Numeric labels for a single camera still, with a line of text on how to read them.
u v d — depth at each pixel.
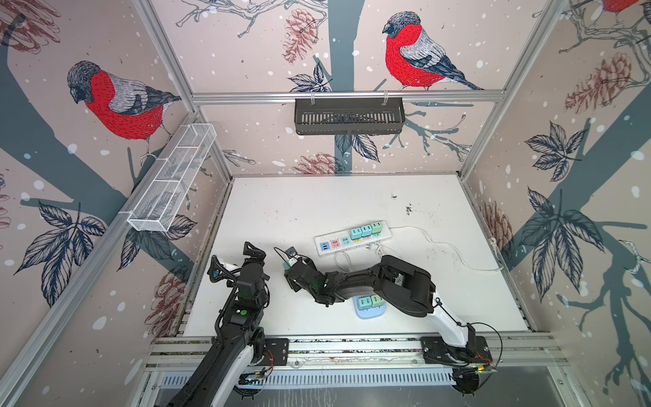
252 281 0.60
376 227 0.95
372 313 0.79
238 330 0.57
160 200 0.73
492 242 1.01
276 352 0.73
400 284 0.56
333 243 0.95
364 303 0.76
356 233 0.92
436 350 0.73
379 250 0.94
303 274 0.69
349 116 1.04
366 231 0.93
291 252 0.79
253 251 0.75
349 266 0.90
